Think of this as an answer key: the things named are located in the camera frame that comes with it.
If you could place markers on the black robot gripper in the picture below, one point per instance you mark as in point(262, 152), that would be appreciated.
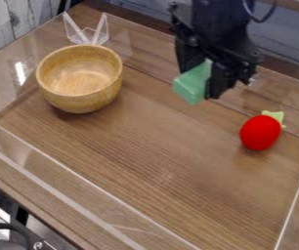
point(211, 31)

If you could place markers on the green foam block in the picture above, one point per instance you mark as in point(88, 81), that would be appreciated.
point(190, 84)

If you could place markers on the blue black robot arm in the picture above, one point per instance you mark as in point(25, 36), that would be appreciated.
point(216, 54)

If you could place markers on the light wooden bowl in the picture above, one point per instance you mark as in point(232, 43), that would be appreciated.
point(80, 78)

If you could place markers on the grey blue sofa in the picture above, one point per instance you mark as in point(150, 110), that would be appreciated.
point(276, 35)

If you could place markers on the red plush strawberry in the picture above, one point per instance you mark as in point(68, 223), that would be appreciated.
point(262, 130)

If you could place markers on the clear acrylic corner bracket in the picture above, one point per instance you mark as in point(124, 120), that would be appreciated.
point(90, 36)

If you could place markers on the clear acrylic tray wall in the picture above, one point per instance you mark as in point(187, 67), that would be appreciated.
point(90, 216)

